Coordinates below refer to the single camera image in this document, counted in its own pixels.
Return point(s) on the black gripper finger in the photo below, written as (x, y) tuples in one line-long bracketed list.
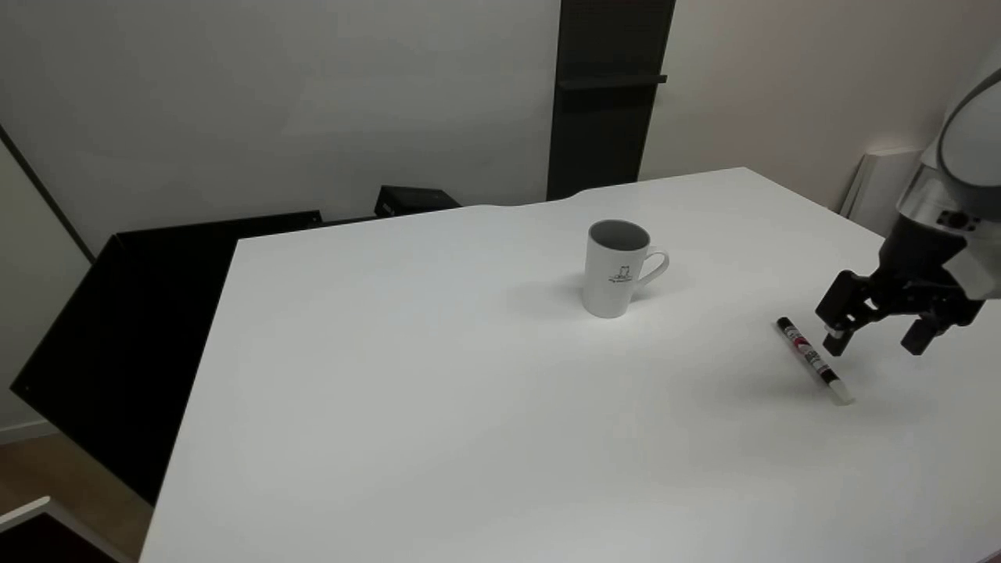
[(938, 323), (845, 310)]

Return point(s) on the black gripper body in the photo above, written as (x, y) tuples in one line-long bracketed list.
[(911, 276)]

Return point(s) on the black white marker pen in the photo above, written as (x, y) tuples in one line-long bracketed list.
[(816, 363)]

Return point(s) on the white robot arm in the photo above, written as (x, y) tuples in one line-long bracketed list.
[(958, 184)]

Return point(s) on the white ceramic mug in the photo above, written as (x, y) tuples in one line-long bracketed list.
[(621, 260)]

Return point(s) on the small black box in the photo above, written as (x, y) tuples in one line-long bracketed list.
[(405, 203)]

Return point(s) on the black side table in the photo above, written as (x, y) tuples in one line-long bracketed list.
[(118, 366)]

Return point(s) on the black door frame pillar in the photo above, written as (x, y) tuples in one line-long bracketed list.
[(609, 74)]

